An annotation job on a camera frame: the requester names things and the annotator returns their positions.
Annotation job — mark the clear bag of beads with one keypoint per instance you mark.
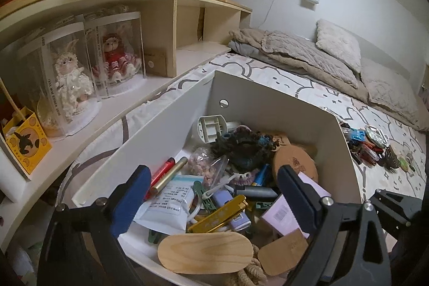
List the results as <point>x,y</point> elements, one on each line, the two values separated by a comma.
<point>204,168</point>

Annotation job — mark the green plastic clip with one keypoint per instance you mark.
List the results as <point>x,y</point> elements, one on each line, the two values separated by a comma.
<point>204,197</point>

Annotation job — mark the round wooden coaster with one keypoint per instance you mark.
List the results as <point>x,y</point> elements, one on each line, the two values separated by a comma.
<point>295,162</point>

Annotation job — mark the quilted beige pillow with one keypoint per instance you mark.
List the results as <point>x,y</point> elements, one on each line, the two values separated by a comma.
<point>388,88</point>

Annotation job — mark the wooden shelf unit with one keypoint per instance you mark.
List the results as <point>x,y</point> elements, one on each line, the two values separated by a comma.
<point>161,28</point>

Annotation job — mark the white printed pouch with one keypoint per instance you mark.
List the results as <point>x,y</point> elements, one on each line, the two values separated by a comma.
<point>167,205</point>

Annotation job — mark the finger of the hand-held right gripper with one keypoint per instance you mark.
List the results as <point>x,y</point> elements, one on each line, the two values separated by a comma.
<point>395,209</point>

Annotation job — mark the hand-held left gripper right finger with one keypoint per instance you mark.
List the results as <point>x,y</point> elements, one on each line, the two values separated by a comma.
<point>296,199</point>

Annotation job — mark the folded quilted blanket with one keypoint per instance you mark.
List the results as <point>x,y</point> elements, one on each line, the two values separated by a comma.
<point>301,54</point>

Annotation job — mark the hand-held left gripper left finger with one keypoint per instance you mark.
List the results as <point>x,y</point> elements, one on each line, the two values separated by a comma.
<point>132,199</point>

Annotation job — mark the red tube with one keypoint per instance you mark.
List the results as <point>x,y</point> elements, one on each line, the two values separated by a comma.
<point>162,170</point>

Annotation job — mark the beige duvet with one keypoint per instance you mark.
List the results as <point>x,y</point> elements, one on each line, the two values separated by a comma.
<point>248,43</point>

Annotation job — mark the yellow printed box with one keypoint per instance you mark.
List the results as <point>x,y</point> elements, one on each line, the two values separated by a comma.
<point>30,145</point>

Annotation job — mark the pile of small trinkets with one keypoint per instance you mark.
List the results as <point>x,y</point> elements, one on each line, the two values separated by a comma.
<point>375,147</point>

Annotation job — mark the lilac cardboard box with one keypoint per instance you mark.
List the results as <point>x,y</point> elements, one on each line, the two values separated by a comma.
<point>285,215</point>

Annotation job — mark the white rabbit doll case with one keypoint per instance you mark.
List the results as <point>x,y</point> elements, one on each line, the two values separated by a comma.
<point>67,78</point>

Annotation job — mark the purple lighter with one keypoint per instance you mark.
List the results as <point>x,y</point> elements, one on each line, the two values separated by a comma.
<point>223,197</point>

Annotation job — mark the matte gold lighter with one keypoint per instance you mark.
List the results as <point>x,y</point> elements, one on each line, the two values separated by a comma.
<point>171,175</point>

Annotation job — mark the fuzzy beige pillow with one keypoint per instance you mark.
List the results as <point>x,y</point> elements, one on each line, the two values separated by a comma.
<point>338,44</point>

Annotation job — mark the brown cardboard box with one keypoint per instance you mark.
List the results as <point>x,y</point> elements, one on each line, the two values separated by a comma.
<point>156,62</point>

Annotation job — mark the red dress doll case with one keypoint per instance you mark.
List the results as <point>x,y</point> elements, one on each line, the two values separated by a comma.
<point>115,58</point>

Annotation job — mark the white round plastic gadget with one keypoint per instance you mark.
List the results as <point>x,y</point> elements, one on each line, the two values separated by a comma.
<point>211,128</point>

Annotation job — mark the oval wooden board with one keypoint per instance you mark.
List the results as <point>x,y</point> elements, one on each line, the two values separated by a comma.
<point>281,256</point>
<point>204,252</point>

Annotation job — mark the white foam block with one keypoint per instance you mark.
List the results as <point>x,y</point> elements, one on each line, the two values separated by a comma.
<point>10,172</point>

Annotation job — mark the beige headboard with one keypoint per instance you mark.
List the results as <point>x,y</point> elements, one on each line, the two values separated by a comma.
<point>385,54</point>

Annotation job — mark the wooden stick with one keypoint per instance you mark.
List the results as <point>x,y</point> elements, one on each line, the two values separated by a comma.
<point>11,96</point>

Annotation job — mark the shiny gold flat case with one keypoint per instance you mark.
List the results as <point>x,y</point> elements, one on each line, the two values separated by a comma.
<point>218,215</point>

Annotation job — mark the dark brown crocheted pouch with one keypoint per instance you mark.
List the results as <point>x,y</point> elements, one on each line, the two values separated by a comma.
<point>241,148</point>

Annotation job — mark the white storage box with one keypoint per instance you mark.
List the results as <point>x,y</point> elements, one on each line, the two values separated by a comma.
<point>268,98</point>

